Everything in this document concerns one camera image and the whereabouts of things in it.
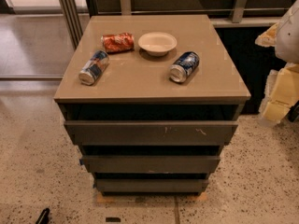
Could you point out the grey drawer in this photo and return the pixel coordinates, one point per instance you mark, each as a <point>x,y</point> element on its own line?
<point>151,164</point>
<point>151,185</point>
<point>150,133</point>

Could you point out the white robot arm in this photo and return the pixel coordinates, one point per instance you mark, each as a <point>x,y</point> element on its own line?
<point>291,16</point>

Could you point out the grey middle drawer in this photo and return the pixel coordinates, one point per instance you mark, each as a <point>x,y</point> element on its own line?
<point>151,164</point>

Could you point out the grey bottom drawer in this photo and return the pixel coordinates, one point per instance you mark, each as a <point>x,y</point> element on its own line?
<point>151,185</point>

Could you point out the metal bracket right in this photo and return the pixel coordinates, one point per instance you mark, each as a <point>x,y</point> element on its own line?
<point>237,12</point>

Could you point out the grey drawer cabinet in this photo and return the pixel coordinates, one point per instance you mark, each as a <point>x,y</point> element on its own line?
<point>138,87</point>

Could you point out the grey top drawer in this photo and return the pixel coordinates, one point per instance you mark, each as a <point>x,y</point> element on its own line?
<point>150,133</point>

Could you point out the yellow foam padded gripper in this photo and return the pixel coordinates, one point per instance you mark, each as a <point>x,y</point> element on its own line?
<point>288,36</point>

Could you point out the black object on floor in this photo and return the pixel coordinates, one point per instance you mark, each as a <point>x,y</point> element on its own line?
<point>44,217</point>

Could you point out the blue silver energy drink can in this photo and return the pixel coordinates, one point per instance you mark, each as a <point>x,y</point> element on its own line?
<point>94,68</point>

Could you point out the white paper bowl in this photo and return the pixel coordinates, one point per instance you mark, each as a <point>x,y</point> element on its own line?
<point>157,44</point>

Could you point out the blue pepsi can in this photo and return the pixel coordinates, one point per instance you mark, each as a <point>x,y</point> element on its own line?
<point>183,67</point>

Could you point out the metal frame post left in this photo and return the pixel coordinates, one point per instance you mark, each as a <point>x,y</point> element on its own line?
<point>69,9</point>

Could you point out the crushed orange soda can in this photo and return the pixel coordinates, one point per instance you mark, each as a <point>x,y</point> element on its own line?
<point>118,43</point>

